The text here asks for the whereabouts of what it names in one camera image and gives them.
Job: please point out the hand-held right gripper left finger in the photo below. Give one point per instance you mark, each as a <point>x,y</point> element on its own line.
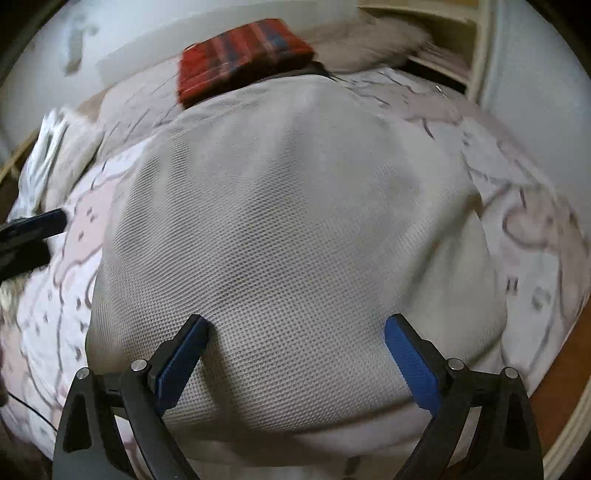
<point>184,355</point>

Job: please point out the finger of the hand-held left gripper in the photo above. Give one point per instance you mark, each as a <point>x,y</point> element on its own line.
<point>41,221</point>
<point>25,258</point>

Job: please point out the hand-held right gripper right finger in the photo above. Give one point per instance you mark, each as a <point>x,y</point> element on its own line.
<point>411,360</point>

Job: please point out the beige waffle garment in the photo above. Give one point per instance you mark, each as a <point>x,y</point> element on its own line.
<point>286,221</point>

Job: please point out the white cloth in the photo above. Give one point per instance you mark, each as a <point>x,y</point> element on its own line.
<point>44,147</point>

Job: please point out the cream fluffy pillow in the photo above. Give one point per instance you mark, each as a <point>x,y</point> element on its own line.
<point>74,152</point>

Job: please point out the printed bed sheet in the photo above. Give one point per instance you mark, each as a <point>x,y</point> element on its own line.
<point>508,184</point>

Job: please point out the red plaid cushion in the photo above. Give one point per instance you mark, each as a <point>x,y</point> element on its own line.
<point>231,60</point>

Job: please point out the cream wooden shelf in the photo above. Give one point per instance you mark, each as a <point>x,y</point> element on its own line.
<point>475,46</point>

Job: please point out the grey fluffy pillow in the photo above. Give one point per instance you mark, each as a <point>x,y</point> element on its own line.
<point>369,41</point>

